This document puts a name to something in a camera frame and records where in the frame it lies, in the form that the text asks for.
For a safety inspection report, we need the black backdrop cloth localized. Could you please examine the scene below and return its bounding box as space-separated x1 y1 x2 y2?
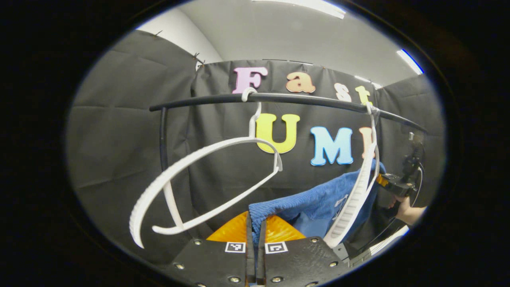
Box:
66 30 445 265

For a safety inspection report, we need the black metal clothes rack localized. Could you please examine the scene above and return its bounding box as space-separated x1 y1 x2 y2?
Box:
149 92 427 172

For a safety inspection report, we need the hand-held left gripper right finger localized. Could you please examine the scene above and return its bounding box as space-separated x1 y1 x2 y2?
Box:
257 215 351 287

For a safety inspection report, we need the blue corduroy jacket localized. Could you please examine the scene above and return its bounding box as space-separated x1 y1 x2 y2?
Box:
248 159 387 246

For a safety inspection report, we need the white plastic clothes hanger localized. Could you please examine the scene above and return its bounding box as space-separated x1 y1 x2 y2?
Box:
129 88 283 249
323 102 381 248

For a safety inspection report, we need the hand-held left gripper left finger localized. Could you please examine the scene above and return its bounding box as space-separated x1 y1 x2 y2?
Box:
165 211 255 287

